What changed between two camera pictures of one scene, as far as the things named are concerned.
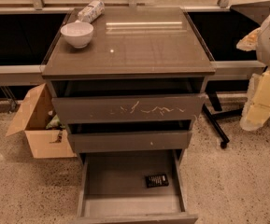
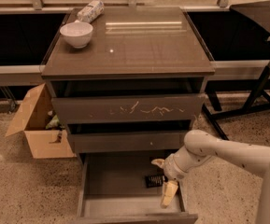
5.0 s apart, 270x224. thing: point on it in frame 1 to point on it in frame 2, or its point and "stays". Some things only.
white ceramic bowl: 78,34 stays
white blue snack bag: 92,11 stays
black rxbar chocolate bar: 157,180 stays
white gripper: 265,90 to 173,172
